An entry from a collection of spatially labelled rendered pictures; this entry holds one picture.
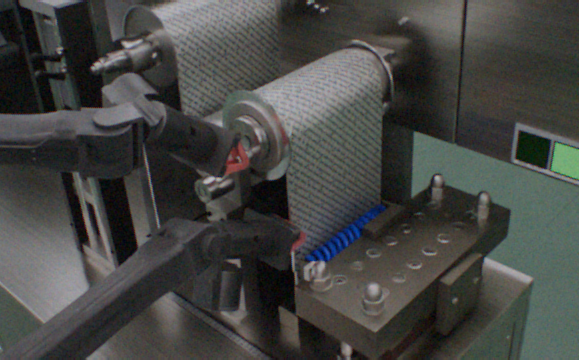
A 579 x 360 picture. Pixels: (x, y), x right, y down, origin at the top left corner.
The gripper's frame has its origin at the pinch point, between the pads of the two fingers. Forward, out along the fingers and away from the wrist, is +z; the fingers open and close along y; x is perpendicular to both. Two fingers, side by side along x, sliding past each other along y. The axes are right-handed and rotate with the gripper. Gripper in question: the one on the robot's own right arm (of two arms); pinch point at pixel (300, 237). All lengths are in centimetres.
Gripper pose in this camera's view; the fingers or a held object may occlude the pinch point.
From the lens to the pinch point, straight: 114.4
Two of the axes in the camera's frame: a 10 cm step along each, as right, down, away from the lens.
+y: 7.3, 3.3, -6.0
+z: 6.3, 0.4, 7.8
